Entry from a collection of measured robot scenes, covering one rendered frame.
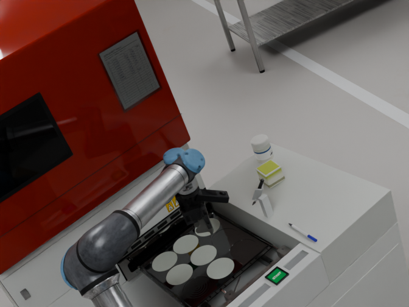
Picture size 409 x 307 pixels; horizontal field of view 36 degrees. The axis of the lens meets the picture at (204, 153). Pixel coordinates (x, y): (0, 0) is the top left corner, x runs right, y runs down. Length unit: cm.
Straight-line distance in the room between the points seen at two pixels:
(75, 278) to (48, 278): 55
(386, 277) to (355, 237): 28
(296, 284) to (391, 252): 45
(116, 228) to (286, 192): 86
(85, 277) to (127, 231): 17
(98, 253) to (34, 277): 65
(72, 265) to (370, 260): 106
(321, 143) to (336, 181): 195
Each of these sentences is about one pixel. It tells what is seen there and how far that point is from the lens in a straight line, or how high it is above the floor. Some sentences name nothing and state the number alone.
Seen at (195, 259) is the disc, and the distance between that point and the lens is 227.
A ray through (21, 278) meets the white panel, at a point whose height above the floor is 113.
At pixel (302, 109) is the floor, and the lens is 464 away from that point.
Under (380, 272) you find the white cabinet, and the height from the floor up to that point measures 68.
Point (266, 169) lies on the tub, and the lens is 232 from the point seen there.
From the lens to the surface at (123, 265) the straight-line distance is 235.
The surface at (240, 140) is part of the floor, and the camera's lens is 452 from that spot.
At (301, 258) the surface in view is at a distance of 204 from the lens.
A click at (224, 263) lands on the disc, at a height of 90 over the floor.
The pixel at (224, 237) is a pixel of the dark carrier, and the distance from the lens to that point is 230.
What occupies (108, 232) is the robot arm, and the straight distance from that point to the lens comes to 160.
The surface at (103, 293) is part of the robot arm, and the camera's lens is 168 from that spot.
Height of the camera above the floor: 235
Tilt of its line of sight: 31 degrees down
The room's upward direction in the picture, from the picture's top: 22 degrees counter-clockwise
